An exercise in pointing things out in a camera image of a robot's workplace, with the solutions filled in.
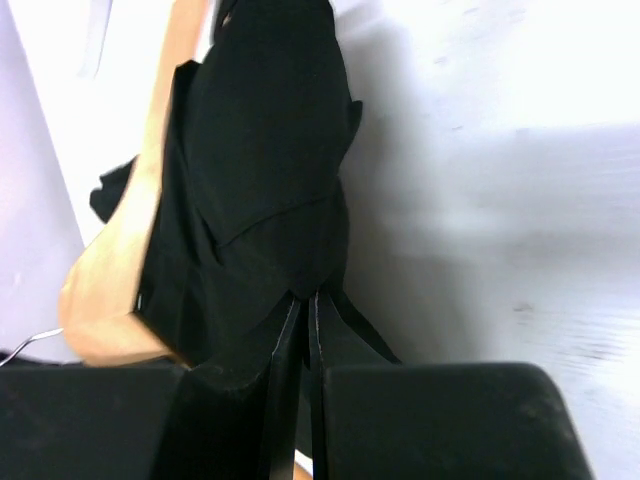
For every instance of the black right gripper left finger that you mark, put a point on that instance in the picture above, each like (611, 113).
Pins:
(231, 417)

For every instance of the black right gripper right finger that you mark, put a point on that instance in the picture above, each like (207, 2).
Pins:
(372, 419)

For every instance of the black trousers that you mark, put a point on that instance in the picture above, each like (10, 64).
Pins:
(252, 209)

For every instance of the wooden clothes hanger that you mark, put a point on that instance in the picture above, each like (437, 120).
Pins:
(96, 303)

